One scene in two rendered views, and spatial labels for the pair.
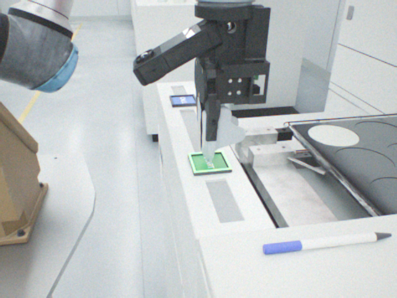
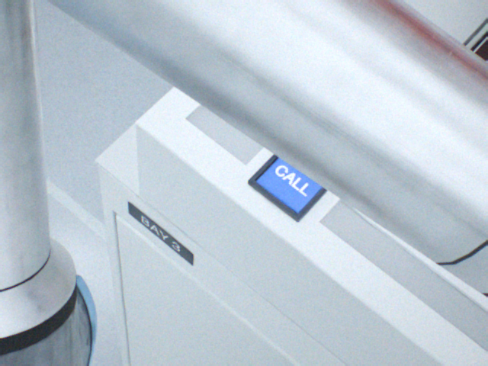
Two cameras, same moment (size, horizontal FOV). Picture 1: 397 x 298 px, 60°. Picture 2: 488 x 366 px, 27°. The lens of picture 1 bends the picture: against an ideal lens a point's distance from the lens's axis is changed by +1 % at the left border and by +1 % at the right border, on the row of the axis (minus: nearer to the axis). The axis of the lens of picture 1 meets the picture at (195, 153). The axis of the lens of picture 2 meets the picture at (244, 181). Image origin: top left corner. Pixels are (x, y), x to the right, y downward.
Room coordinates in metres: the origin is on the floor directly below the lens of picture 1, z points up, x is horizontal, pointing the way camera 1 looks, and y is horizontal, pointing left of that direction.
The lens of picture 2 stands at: (0.44, 0.35, 1.71)
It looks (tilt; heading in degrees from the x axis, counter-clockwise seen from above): 62 degrees down; 313
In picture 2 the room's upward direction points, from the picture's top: 8 degrees clockwise
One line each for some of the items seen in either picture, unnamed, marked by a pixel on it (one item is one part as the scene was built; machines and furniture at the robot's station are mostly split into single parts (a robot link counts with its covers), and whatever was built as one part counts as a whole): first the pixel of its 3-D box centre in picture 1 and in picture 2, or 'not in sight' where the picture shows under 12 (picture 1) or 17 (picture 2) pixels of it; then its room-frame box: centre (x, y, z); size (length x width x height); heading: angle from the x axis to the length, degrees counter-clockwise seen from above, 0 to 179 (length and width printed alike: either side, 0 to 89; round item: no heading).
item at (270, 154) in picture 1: (270, 154); not in sight; (0.58, -0.15, 0.89); 0.08 x 0.03 x 0.03; 100
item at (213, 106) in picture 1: (210, 107); not in sight; (0.42, -0.02, 1.06); 0.05 x 0.02 x 0.09; 10
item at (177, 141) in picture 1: (194, 161); (402, 309); (0.56, 0.00, 0.89); 0.55 x 0.09 x 0.14; 10
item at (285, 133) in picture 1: (283, 133); not in sight; (0.67, -0.19, 0.90); 0.04 x 0.02 x 0.03; 100
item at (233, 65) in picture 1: (227, 56); not in sight; (0.44, -0.04, 1.12); 0.09 x 0.08 x 0.12; 100
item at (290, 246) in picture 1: (328, 241); not in sight; (0.27, -0.14, 0.97); 0.14 x 0.01 x 0.01; 99
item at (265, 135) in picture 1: (257, 136); not in sight; (0.66, -0.13, 0.89); 0.08 x 0.03 x 0.03; 100
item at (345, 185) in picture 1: (326, 166); not in sight; (0.54, -0.24, 0.90); 0.38 x 0.01 x 0.01; 10
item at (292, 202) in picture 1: (284, 189); not in sight; (0.51, -0.16, 0.87); 0.36 x 0.08 x 0.03; 10
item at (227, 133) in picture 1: (224, 136); not in sight; (0.43, -0.04, 1.01); 0.06 x 0.03 x 0.09; 100
